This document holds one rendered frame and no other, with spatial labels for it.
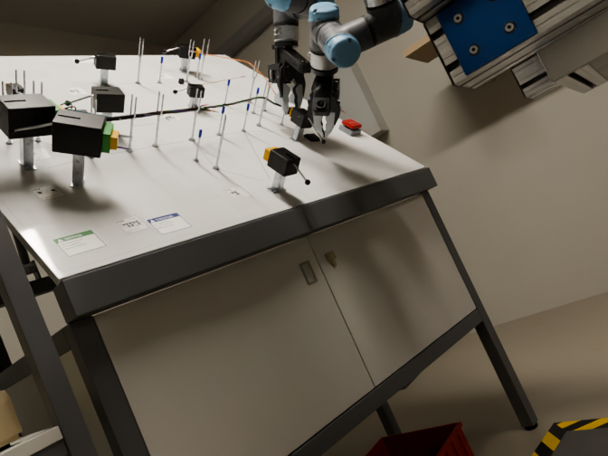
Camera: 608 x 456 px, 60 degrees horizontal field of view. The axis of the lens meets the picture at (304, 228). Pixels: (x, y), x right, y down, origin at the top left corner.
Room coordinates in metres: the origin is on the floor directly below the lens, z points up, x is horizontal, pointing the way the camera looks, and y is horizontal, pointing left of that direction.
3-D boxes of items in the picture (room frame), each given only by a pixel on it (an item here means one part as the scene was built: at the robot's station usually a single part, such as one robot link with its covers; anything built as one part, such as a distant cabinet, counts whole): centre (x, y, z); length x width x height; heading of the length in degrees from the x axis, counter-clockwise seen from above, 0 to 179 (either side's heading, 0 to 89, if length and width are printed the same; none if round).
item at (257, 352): (1.10, 0.20, 0.60); 0.55 x 0.02 x 0.39; 135
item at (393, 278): (1.49, -0.19, 0.60); 0.55 x 0.03 x 0.39; 135
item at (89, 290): (1.28, -0.01, 0.83); 1.18 x 0.05 x 0.06; 135
